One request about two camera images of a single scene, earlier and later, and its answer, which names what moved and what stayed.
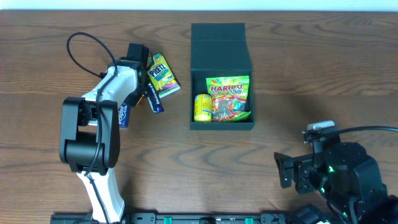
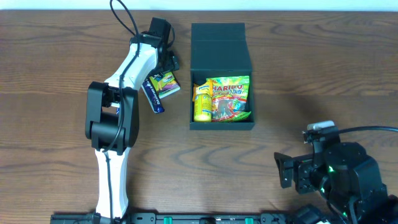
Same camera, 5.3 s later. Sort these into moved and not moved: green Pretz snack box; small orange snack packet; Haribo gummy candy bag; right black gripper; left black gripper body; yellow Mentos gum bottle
Moved: left black gripper body; small orange snack packet
Not moved: Haribo gummy candy bag; right black gripper; green Pretz snack box; yellow Mentos gum bottle
